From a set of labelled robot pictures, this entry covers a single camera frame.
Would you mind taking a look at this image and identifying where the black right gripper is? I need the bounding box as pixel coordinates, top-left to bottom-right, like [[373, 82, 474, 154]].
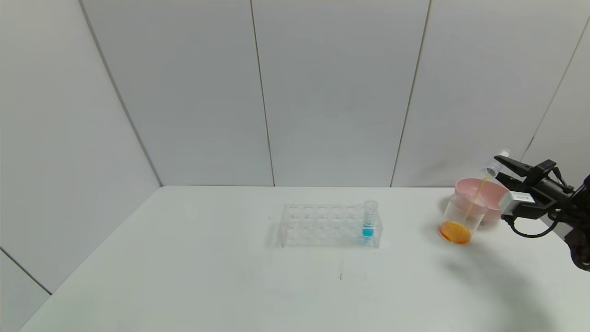
[[493, 155, 576, 202]]

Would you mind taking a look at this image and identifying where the test tube with yellow pigment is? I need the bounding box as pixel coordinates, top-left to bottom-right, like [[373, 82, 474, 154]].
[[482, 149, 510, 179]]

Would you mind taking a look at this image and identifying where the clear plastic measuring beaker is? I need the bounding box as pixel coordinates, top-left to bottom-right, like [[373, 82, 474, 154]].
[[438, 192, 488, 245]]

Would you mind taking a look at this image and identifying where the test tube with blue pigment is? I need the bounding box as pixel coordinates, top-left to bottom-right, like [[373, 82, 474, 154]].
[[362, 199, 380, 239]]

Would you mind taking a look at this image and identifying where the clear plastic test tube rack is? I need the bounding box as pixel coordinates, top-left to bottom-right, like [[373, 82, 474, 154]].
[[279, 203, 383, 249]]

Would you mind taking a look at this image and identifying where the pink bowl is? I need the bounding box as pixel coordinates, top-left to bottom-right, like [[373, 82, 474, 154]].
[[454, 178, 513, 226]]

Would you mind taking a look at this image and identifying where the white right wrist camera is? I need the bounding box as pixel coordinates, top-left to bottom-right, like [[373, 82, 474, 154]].
[[498, 191, 536, 216]]

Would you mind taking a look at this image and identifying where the black camera cable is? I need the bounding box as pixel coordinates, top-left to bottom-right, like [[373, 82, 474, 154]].
[[504, 212, 561, 239]]

